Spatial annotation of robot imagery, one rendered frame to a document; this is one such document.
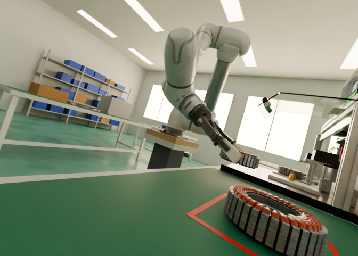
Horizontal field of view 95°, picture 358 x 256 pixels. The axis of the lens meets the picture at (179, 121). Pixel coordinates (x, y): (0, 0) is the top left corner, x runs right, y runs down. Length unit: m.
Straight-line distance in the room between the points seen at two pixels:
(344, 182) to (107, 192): 0.57
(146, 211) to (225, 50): 0.98
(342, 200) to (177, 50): 0.59
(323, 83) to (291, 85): 0.72
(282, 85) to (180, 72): 5.52
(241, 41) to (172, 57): 0.62
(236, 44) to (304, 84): 5.01
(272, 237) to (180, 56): 0.45
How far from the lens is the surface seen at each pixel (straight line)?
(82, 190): 0.22
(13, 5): 6.86
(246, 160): 0.48
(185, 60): 0.52
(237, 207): 0.23
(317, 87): 5.97
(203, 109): 0.57
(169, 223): 0.19
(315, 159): 0.78
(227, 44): 1.07
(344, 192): 0.62
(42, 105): 6.28
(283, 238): 0.23
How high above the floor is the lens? 0.84
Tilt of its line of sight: 3 degrees up
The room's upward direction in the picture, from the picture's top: 17 degrees clockwise
